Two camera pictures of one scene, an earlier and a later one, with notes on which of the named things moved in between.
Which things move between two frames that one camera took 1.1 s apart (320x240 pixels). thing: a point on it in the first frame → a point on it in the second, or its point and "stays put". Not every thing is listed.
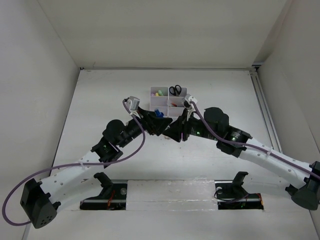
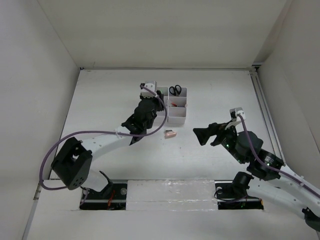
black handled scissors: [175, 90] stays put
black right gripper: [175, 130] → [203, 134]
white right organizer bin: [175, 106] stays put
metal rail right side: [265, 109] stays put
